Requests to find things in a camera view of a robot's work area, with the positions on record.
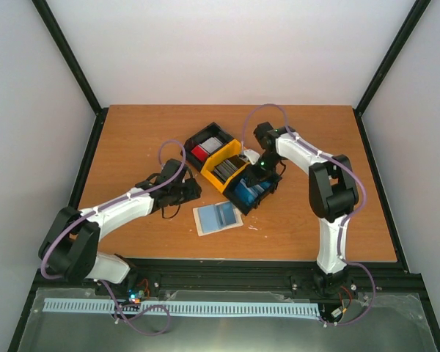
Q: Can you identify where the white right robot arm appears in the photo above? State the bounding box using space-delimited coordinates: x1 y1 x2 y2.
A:
242 122 359 275

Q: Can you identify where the black right frame post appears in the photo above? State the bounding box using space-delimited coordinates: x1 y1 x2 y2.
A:
354 0 433 114

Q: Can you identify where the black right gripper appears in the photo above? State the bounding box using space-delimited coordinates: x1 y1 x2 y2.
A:
245 153 282 188

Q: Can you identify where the black frame post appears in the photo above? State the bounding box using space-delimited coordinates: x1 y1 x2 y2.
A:
354 0 433 114
31 0 103 115

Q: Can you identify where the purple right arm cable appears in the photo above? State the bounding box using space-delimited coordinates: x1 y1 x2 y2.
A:
241 103 377 327

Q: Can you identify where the blue card stack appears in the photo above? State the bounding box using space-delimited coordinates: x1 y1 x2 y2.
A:
234 178 268 206

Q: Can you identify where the beige card holder wallet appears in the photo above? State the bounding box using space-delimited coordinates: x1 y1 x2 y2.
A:
193 201 243 237

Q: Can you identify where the black card bin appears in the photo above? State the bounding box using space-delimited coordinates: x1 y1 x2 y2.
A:
183 122 233 172
222 171 282 216

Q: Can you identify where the light blue cable duct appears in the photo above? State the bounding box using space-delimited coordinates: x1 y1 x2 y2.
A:
43 298 320 319

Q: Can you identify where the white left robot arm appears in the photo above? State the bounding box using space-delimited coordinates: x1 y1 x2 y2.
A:
38 159 202 296

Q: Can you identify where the blue credit card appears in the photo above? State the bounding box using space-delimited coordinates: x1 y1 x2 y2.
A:
197 205 220 233

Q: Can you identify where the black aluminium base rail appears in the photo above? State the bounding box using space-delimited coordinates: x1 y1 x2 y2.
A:
32 256 425 305

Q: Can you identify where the yellow middle card bin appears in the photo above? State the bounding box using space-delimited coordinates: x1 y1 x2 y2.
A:
200 139 249 194

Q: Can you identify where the red and white card stack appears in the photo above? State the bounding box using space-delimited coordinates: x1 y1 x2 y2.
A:
191 137 223 161

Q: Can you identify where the black left frame post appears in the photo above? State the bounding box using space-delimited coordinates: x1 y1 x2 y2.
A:
31 0 103 115

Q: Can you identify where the grey card stack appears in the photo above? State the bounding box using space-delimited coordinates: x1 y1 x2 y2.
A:
212 155 245 183

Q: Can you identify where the metal front plate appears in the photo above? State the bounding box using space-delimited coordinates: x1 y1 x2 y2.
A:
17 289 437 351

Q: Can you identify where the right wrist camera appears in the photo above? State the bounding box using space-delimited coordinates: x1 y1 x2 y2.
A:
240 149 261 165

